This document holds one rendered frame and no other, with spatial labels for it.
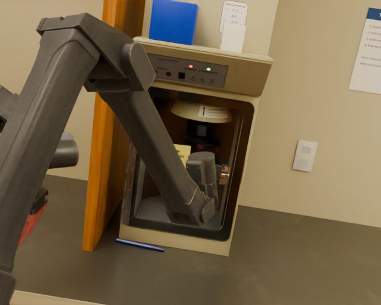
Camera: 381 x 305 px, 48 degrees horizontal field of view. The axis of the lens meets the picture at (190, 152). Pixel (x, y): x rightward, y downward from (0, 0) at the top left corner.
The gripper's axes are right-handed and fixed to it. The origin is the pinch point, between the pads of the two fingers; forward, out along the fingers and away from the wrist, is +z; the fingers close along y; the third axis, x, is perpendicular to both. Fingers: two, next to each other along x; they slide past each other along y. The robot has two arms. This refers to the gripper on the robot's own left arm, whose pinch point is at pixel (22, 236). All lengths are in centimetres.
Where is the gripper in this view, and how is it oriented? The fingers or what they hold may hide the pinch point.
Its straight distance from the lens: 95.3
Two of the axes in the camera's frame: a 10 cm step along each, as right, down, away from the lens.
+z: -1.5, 9.5, 2.8
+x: -9.9, -1.6, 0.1
